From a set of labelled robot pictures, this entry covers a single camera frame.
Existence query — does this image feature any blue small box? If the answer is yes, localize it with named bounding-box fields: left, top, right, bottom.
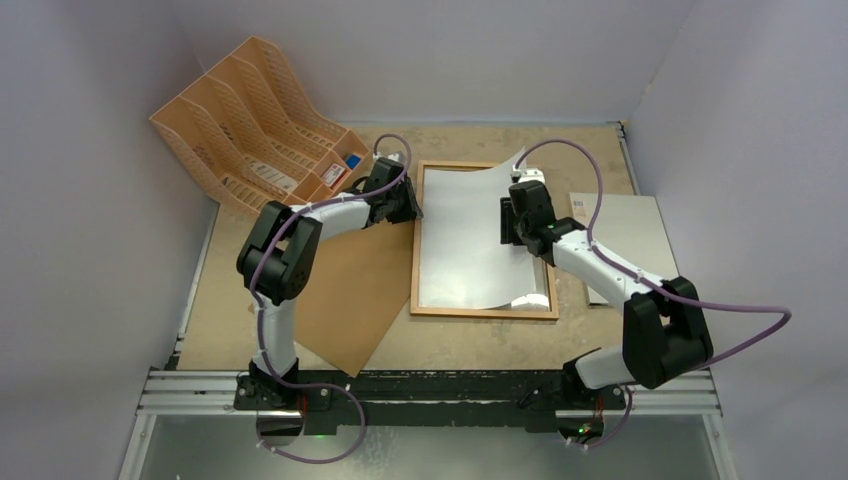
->
left=344, top=154, right=361, bottom=169

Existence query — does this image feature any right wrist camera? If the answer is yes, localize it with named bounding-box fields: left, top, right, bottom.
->
left=510, top=167, right=545, bottom=184

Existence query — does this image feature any brown backing board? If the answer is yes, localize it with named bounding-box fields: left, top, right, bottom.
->
left=295, top=222, right=414, bottom=376

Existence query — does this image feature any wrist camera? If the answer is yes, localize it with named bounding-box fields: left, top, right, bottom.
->
left=510, top=167, right=545, bottom=184
left=373, top=151, right=407, bottom=166

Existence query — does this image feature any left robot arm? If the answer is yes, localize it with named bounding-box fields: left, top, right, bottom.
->
left=236, top=154, right=422, bottom=409

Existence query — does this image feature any red white small box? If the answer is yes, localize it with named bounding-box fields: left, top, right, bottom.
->
left=321, top=163, right=347, bottom=188

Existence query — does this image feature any brown wooden picture frame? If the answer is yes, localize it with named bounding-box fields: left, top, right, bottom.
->
left=409, top=160, right=560, bottom=322

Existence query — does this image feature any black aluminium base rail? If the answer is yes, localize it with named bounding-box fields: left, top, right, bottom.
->
left=137, top=370, right=720, bottom=441

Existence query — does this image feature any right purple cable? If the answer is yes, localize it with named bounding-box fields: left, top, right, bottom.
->
left=513, top=139, right=793, bottom=452

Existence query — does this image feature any white panel sheet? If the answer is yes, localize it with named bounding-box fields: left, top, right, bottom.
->
left=593, top=193, right=679, bottom=279

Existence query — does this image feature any orange plastic file organizer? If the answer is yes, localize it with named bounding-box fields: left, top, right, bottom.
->
left=150, top=36, right=373, bottom=217

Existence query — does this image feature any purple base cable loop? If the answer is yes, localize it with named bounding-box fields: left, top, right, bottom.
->
left=255, top=385, right=368, bottom=466

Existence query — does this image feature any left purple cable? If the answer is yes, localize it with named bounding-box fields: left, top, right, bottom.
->
left=248, top=133, right=413, bottom=392

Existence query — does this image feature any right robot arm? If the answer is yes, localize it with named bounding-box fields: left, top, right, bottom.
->
left=500, top=180, right=714, bottom=407

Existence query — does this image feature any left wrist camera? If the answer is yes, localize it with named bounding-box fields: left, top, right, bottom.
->
left=373, top=151, right=407, bottom=166

